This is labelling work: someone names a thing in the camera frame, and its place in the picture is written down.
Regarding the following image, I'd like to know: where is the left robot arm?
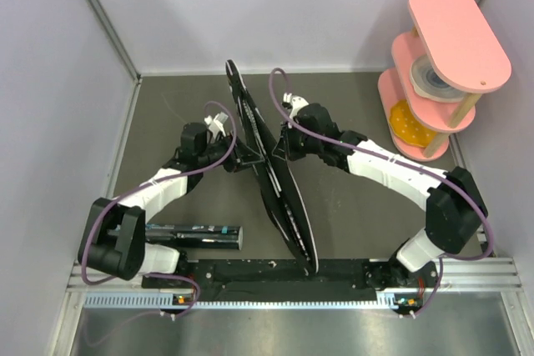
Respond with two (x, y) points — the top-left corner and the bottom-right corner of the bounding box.
(78, 123), (264, 287)

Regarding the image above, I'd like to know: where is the black sport racket bag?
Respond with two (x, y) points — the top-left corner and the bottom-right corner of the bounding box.
(225, 59), (319, 275)

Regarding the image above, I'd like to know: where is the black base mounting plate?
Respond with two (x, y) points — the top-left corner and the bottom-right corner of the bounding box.
(141, 258), (439, 303)

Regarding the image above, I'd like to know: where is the black shuttlecock tube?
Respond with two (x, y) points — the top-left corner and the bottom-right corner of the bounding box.
(145, 224), (244, 250)

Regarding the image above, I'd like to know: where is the tape roll on shelf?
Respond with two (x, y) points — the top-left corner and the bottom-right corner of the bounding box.
(410, 55), (464, 103)

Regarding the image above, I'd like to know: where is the aluminium frame rail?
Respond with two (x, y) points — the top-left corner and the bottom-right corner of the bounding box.
(67, 258), (522, 313)

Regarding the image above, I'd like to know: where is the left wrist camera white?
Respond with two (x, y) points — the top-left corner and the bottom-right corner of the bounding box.
(204, 112), (229, 138)

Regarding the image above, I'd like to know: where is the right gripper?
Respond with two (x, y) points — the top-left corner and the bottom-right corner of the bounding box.
(274, 119), (322, 163)

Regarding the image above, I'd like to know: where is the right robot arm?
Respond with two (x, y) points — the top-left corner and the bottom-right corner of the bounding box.
(276, 97), (488, 286)

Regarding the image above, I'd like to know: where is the pink three-tier shelf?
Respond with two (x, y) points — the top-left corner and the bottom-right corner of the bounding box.
(378, 0), (511, 162)

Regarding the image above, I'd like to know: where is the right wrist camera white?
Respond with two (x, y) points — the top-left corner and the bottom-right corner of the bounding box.
(282, 93), (309, 119)

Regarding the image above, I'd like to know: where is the yellow dotted plate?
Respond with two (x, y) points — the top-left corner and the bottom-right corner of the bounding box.
(389, 99), (436, 148)

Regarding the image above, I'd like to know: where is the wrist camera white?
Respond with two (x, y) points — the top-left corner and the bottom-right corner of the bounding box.
(204, 112), (229, 138)
(282, 93), (309, 119)

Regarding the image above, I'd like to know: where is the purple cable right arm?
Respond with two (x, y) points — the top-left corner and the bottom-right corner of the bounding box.
(269, 67), (496, 319)

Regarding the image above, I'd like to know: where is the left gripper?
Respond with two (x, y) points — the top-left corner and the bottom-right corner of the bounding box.
(199, 130), (264, 173)

